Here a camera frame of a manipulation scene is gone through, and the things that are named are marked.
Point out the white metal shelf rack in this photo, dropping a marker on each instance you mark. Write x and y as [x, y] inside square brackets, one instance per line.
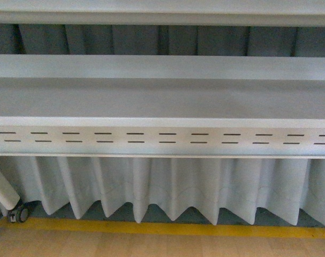
[162, 106]

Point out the white pleated curtain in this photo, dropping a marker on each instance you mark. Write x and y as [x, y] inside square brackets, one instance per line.
[282, 186]

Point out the black caster wheel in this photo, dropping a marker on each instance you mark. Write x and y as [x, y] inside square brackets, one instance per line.
[18, 215]

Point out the white cylindrical cart leg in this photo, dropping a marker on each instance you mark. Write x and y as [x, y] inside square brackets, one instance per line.
[9, 198]

